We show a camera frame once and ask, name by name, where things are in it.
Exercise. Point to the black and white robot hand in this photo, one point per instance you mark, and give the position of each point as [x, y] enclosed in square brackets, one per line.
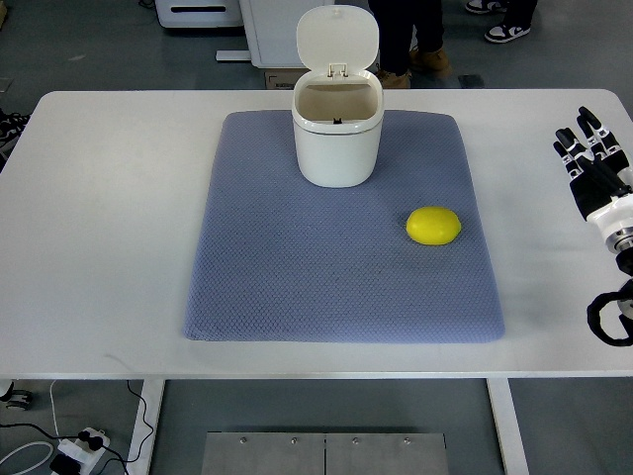
[600, 178]

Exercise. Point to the yellow lemon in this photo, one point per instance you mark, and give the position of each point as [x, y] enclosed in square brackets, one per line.
[433, 225]

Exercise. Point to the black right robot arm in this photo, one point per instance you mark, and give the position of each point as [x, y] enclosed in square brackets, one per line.
[622, 297]

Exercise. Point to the white trash bin open lid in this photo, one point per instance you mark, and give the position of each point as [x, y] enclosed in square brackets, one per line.
[338, 104]

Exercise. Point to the person in black-white sneakers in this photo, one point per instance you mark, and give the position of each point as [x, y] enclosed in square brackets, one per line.
[516, 22]

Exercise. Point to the person in tan boots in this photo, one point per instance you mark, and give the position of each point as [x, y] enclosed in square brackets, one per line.
[410, 37]

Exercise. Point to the right white table leg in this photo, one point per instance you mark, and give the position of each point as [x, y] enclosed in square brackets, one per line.
[508, 433]

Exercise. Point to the white table leg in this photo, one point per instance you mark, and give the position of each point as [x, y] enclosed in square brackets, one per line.
[149, 396]
[508, 433]

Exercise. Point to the blue quilted mat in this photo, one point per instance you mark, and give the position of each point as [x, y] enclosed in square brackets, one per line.
[280, 259]

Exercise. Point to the cardboard box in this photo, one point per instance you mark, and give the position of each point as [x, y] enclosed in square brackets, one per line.
[282, 78]

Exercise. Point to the white cabinet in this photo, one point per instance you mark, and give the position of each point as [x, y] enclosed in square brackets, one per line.
[277, 29]

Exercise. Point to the white appliance with slot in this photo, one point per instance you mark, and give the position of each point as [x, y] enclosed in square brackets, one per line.
[198, 14]

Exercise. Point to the left white table leg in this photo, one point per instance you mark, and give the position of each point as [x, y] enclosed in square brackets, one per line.
[149, 396]

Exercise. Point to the black-white shoe at left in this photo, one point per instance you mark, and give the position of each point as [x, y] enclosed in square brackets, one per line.
[12, 125]

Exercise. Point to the white power strip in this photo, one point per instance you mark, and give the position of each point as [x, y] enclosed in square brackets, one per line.
[86, 449]

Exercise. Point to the grey metal base plate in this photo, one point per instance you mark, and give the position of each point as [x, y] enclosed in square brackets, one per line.
[324, 453]

